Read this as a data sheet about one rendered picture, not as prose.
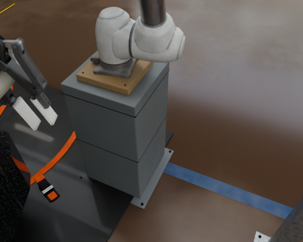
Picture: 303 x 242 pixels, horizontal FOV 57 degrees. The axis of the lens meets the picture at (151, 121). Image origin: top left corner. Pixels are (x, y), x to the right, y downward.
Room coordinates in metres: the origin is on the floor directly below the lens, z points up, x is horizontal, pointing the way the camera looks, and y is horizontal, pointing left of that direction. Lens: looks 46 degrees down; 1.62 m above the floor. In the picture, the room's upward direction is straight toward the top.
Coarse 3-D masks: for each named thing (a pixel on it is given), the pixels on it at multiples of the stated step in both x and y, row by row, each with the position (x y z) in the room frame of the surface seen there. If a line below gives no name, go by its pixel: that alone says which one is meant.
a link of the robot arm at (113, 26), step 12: (108, 12) 1.13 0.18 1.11; (120, 12) 1.12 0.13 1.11; (96, 24) 1.12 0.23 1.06; (108, 24) 1.08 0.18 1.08; (120, 24) 1.08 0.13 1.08; (132, 24) 1.11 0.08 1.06; (96, 36) 1.11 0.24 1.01; (108, 36) 1.07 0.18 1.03; (120, 36) 1.06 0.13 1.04; (108, 48) 1.07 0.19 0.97; (120, 48) 1.05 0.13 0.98; (108, 60) 1.07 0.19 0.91; (120, 60) 1.08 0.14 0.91
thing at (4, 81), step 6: (12, 54) 0.49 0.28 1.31; (0, 72) 0.41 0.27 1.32; (0, 78) 0.39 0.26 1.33; (6, 78) 0.40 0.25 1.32; (12, 78) 0.41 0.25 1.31; (0, 84) 0.38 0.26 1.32; (6, 84) 0.39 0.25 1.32; (12, 84) 0.40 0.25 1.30; (0, 90) 0.37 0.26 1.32; (6, 90) 0.38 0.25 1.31; (0, 96) 0.36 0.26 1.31
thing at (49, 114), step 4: (32, 100) 0.40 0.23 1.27; (36, 100) 0.40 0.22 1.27; (36, 104) 0.40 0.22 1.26; (40, 104) 0.40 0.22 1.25; (40, 108) 0.40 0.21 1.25; (48, 108) 0.41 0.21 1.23; (40, 112) 0.39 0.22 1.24; (44, 112) 0.40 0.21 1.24; (48, 112) 0.40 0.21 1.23; (52, 112) 0.41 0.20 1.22; (44, 116) 0.39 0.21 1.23; (48, 116) 0.40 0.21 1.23; (52, 116) 0.41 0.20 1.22; (56, 116) 0.41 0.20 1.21; (48, 120) 0.39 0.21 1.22; (52, 120) 0.40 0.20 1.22; (52, 124) 0.39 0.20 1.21
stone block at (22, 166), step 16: (0, 144) 0.82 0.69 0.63; (0, 160) 0.75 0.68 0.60; (16, 160) 0.82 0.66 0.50; (0, 176) 0.72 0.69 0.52; (16, 176) 0.77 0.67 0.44; (0, 192) 0.68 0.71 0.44; (16, 192) 0.73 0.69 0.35; (0, 208) 0.65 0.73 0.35; (16, 208) 0.70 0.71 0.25; (0, 224) 0.61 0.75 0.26; (16, 224) 0.66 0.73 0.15; (0, 240) 0.57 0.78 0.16
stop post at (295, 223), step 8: (296, 208) 0.57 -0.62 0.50; (288, 216) 0.58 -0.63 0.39; (296, 216) 0.53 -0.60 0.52; (288, 224) 0.53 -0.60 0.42; (296, 224) 0.52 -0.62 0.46; (256, 232) 0.67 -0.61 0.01; (280, 232) 0.54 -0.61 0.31; (288, 232) 0.52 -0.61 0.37; (296, 232) 0.51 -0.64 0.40; (256, 240) 0.62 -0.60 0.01; (264, 240) 0.62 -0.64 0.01; (272, 240) 0.56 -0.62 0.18; (280, 240) 0.52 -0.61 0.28; (288, 240) 0.51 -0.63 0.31; (296, 240) 0.50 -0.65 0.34
